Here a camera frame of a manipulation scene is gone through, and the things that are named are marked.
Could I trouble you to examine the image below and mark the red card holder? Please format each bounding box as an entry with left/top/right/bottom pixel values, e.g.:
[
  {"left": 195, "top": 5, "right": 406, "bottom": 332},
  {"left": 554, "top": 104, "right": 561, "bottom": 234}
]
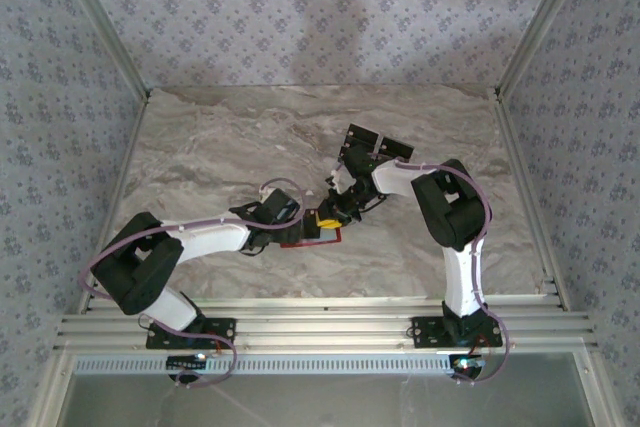
[{"left": 279, "top": 209, "right": 345, "bottom": 250}]

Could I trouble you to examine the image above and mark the small circuit board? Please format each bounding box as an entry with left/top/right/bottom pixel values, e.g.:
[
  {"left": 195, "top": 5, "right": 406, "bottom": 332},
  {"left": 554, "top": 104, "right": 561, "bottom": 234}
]
[
  {"left": 167, "top": 354, "right": 209, "bottom": 371},
  {"left": 449, "top": 354, "right": 486, "bottom": 378}
]

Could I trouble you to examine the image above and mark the grey metal panel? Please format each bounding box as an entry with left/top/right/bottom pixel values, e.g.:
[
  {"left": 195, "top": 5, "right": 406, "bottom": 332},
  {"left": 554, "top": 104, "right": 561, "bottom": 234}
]
[{"left": 54, "top": 371, "right": 596, "bottom": 427}]

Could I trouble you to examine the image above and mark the aluminium rail frame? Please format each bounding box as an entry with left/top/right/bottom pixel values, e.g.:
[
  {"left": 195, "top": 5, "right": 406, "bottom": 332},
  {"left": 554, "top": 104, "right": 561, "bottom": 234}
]
[{"left": 52, "top": 296, "right": 599, "bottom": 353}]

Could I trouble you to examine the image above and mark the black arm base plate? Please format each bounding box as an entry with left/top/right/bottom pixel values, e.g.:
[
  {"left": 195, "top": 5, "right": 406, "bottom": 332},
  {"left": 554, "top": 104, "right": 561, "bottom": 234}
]
[
  {"left": 410, "top": 315, "right": 504, "bottom": 348},
  {"left": 145, "top": 316, "right": 237, "bottom": 350}
]

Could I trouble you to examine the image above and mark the grey slotted cable duct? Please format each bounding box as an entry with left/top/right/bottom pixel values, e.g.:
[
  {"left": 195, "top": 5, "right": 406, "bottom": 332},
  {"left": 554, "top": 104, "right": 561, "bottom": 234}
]
[{"left": 72, "top": 352, "right": 461, "bottom": 377}]

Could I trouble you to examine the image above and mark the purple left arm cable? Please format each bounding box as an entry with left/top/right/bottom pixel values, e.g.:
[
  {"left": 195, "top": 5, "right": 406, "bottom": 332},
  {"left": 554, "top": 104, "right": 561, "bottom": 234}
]
[{"left": 79, "top": 176, "right": 307, "bottom": 391}]

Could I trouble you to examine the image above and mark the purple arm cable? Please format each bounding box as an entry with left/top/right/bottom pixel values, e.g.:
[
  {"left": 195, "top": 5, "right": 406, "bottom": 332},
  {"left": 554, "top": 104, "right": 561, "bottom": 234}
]
[
  {"left": 79, "top": 176, "right": 307, "bottom": 391},
  {"left": 334, "top": 149, "right": 512, "bottom": 387}
]

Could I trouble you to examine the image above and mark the aluminium side rail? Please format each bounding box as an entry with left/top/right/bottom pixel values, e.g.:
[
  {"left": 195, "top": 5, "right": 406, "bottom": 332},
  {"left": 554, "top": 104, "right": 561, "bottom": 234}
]
[
  {"left": 492, "top": 87, "right": 571, "bottom": 311},
  {"left": 79, "top": 94, "right": 152, "bottom": 313}
]

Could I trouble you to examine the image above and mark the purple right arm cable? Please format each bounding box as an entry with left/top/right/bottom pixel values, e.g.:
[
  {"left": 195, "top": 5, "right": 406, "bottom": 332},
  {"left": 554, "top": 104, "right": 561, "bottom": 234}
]
[{"left": 334, "top": 149, "right": 512, "bottom": 387}]

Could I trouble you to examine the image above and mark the aluminium frame post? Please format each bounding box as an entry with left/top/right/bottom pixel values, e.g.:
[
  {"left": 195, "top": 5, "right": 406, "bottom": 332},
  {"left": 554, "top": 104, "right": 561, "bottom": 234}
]
[{"left": 494, "top": 0, "right": 597, "bottom": 98}]

